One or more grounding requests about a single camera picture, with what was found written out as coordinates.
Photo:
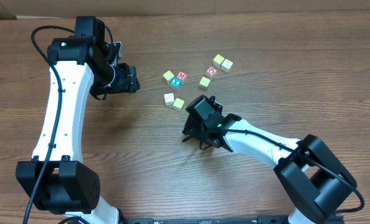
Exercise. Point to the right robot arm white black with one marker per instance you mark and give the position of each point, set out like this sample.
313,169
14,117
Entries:
313,177

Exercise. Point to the red M block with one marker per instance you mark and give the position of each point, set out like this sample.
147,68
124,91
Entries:
182,76

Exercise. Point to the yellow block top right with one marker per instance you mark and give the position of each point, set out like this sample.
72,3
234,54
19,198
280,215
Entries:
218,60

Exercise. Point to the yellow block far left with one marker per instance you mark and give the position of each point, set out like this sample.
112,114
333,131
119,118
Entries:
168,76

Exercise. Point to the cardboard box edge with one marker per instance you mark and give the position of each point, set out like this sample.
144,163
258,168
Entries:
10,9

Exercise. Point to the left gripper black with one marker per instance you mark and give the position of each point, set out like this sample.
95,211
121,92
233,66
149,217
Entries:
132,79

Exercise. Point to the yellow block middle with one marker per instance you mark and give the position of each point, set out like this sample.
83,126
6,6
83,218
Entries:
204,83

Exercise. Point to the plain wooden block top right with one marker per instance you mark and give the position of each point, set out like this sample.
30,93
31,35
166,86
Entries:
226,65

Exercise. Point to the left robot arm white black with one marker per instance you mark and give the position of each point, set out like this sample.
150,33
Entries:
86,63

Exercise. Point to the red O block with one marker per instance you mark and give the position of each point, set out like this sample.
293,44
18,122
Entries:
211,72

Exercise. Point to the wooden block with leaf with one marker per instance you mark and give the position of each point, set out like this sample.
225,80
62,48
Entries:
169,99

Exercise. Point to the blue X block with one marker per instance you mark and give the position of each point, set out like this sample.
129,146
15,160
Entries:
175,83

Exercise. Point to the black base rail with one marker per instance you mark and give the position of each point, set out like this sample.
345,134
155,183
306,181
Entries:
235,220

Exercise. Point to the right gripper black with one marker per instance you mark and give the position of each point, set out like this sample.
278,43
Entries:
190,130

